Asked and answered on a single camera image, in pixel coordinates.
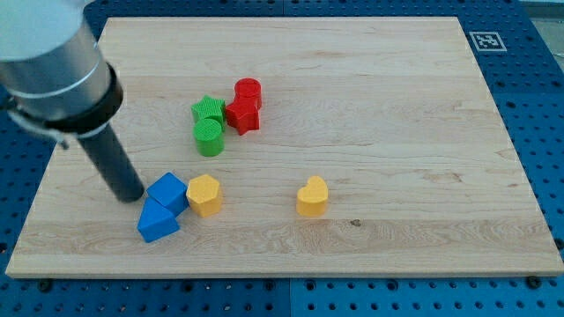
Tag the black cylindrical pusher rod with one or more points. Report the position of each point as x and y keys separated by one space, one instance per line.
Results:
x=105 y=150

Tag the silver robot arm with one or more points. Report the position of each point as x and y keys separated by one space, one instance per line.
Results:
x=58 y=80

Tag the red star block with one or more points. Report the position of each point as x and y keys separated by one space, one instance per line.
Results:
x=243 y=115

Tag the white fiducial marker tag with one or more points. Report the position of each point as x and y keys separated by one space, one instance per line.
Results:
x=485 y=41

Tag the light wooden board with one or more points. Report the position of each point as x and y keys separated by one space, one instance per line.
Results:
x=393 y=113

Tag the blue cube block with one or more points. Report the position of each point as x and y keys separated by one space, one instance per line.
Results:
x=170 y=192

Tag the red cylinder block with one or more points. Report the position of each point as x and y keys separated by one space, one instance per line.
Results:
x=250 y=89

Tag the yellow heart block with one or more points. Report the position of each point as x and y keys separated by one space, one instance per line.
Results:
x=312 y=199

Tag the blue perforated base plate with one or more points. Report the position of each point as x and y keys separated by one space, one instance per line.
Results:
x=527 y=85

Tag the yellow hexagon block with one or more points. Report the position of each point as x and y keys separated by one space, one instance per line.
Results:
x=205 y=195

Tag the blue triangle block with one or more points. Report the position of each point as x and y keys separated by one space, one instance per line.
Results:
x=156 y=221

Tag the green cylinder block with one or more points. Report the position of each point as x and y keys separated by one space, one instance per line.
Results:
x=208 y=135

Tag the green star block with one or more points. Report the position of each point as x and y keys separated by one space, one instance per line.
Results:
x=209 y=108

